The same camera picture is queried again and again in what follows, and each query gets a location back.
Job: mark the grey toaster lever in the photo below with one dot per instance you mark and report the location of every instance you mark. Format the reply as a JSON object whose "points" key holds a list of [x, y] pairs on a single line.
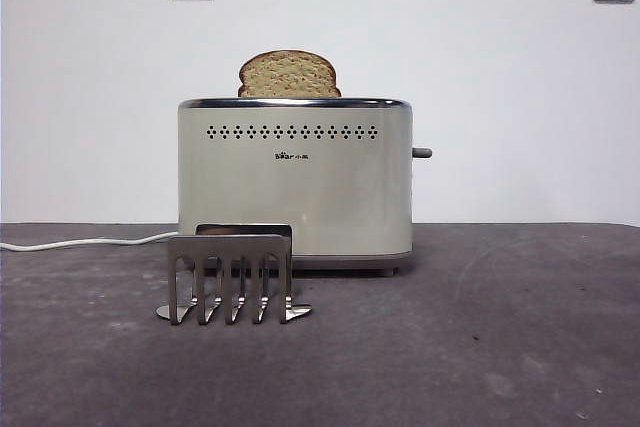
{"points": [[422, 152]]}

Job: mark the silver metal bread rack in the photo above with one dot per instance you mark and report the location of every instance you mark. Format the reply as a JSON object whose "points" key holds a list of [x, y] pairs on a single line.
{"points": [[225, 249]]}

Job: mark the cream two-slot toaster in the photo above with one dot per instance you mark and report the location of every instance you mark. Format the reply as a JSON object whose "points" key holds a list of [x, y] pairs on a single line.
{"points": [[300, 197]]}

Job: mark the brown bread slice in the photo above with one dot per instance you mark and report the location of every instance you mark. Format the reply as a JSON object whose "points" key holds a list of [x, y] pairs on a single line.
{"points": [[287, 76]]}

